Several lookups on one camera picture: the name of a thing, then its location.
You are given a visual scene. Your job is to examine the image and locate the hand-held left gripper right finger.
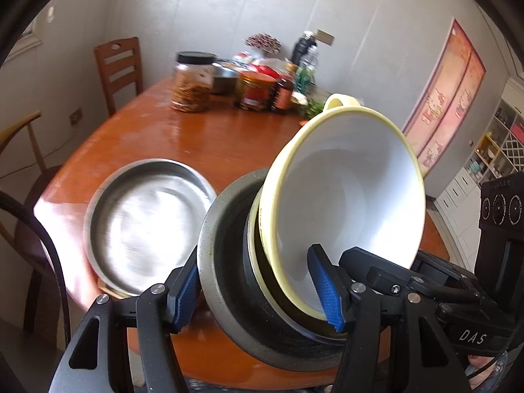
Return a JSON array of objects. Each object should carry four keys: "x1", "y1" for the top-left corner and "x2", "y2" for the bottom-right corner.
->
[{"x1": 307, "y1": 243, "x2": 461, "y2": 393}]

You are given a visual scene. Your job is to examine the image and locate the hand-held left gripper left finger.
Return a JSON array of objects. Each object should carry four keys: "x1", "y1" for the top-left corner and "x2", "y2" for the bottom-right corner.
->
[{"x1": 48, "y1": 250, "x2": 201, "y2": 393}]

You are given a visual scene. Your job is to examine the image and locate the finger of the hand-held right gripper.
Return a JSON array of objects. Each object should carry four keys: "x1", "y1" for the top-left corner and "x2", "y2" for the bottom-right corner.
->
[
  {"x1": 339, "y1": 247, "x2": 476, "y2": 308},
  {"x1": 413, "y1": 251, "x2": 479, "y2": 292}
]

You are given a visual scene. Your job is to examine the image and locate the large steel basin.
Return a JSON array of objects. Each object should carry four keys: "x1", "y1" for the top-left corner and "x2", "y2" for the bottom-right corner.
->
[{"x1": 197, "y1": 168, "x2": 348, "y2": 374}]

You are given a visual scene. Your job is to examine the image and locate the yellow shell-shaped plate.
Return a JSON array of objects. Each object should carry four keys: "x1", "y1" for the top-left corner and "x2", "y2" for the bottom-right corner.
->
[{"x1": 96, "y1": 278, "x2": 142, "y2": 300}]

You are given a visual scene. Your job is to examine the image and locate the shallow steel plate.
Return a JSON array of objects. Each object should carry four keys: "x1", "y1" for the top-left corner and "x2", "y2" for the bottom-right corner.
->
[{"x1": 83, "y1": 158, "x2": 217, "y2": 297}]

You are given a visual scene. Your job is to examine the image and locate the yellow bowl white inside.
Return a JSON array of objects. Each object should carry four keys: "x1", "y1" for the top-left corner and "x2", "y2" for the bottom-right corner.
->
[{"x1": 258, "y1": 93, "x2": 427, "y2": 321}]

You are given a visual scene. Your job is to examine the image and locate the person's right hand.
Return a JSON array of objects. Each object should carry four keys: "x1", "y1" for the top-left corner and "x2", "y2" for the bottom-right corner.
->
[{"x1": 464, "y1": 352, "x2": 510, "y2": 379}]

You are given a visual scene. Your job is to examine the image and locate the white cabinet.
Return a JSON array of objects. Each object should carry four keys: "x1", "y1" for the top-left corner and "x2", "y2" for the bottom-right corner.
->
[{"x1": 434, "y1": 78, "x2": 524, "y2": 279}]

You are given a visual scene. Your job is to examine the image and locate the pink cartoon door curtain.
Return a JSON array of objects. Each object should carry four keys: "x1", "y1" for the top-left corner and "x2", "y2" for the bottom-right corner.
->
[{"x1": 401, "y1": 17, "x2": 487, "y2": 178}]

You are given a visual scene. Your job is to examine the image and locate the curved-back wooden chair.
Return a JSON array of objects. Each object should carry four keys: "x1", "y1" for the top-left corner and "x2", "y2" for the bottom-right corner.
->
[{"x1": 0, "y1": 110, "x2": 70, "y2": 332}]

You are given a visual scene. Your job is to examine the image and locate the leafy greens in bag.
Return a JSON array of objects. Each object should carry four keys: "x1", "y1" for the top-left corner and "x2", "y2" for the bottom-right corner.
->
[{"x1": 297, "y1": 94, "x2": 328, "y2": 119}]

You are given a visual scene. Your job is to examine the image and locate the dark sauce bottle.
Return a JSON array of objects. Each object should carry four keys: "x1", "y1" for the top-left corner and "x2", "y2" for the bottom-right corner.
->
[{"x1": 270, "y1": 63, "x2": 296, "y2": 115}]

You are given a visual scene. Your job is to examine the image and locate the clear jar black lid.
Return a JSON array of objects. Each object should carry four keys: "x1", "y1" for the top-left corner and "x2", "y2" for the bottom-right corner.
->
[{"x1": 171, "y1": 51, "x2": 216, "y2": 113}]

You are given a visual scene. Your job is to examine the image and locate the clear plastic bottle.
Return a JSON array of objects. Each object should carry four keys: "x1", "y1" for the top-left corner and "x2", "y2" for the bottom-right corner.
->
[{"x1": 295, "y1": 45, "x2": 319, "y2": 95}]

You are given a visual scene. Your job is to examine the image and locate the red label pickle jar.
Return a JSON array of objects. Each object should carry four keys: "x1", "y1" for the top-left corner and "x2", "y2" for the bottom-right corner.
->
[{"x1": 234, "y1": 69, "x2": 278, "y2": 111}]

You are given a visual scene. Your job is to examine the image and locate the small steel bowl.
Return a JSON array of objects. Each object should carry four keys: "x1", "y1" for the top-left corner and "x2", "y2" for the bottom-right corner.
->
[{"x1": 211, "y1": 62, "x2": 240, "y2": 95}]

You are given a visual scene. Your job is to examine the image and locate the red white tissue pack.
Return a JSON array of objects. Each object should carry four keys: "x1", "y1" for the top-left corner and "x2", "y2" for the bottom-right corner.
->
[{"x1": 231, "y1": 51, "x2": 289, "y2": 76}]

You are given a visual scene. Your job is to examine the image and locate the black thermos flask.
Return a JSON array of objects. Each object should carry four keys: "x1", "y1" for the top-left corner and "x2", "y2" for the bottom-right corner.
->
[{"x1": 290, "y1": 30, "x2": 318, "y2": 66}]

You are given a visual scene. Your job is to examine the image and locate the slatted wooden chair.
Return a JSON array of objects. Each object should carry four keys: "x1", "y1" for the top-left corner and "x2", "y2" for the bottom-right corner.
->
[{"x1": 94, "y1": 37, "x2": 144, "y2": 117}]

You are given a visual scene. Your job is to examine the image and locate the red white flower ornament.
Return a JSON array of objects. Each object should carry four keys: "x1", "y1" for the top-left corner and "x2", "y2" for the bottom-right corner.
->
[{"x1": 245, "y1": 33, "x2": 283, "y2": 56}]

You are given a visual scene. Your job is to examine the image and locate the black braided cable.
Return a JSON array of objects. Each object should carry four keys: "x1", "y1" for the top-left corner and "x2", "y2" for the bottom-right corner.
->
[{"x1": 0, "y1": 190, "x2": 72, "y2": 336}]

